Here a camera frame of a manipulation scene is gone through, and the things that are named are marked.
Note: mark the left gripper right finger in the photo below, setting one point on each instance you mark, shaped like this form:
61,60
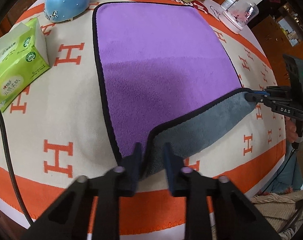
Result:
178,182

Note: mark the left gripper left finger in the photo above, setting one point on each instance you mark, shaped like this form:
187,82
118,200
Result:
130,177

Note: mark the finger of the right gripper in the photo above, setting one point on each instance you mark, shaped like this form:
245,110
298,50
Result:
256,96

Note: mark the purple and grey towel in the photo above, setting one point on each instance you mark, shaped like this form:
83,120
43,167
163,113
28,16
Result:
164,77

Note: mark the wooden cabinet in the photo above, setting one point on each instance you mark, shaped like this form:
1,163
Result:
281,34

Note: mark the pink base glass dome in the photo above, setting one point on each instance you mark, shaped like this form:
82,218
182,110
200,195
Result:
238,15

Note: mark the green tissue pack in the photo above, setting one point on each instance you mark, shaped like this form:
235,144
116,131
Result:
23,58

